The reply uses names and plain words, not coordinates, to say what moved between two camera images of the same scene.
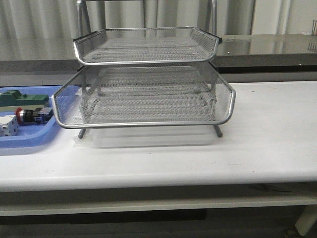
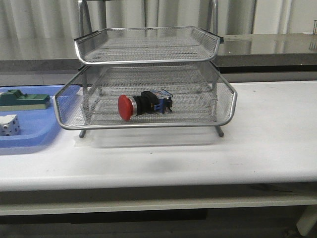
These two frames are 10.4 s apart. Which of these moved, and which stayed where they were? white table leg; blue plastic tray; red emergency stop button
Moved: red emergency stop button
Stayed: blue plastic tray; white table leg
